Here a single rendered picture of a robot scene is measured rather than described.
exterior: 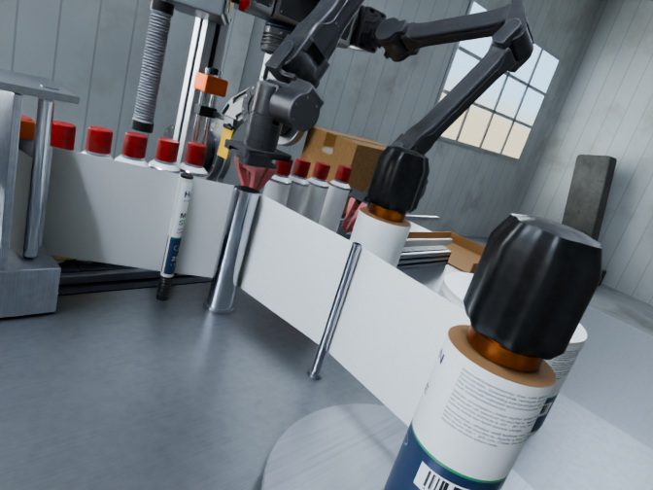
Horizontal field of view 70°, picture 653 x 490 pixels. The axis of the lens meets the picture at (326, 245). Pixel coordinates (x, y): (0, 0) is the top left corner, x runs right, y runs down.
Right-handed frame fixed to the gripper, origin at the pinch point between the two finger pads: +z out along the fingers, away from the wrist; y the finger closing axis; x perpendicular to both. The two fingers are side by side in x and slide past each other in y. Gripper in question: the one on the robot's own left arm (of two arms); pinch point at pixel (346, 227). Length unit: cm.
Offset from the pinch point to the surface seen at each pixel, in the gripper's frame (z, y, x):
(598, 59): -524, -170, 367
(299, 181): 5.2, 1.9, -23.7
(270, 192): 11.6, 1.4, -26.7
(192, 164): 20.2, 1.8, -43.5
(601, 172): -389, -98, 419
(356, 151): -23.4, -18.4, 2.5
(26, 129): 34, 8, -66
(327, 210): 2.4, 0.7, -10.1
